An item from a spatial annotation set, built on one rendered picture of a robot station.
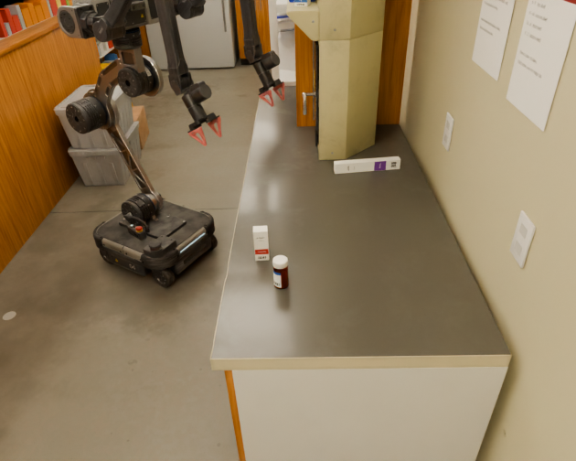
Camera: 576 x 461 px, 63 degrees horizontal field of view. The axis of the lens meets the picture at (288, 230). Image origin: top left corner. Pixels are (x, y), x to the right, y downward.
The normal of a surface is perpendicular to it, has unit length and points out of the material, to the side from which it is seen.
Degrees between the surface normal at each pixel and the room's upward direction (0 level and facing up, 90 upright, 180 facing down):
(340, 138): 90
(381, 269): 0
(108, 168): 95
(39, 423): 0
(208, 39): 90
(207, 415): 0
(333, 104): 90
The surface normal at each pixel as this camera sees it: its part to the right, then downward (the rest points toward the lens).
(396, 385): -0.01, 0.57
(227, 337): -0.04, -0.82
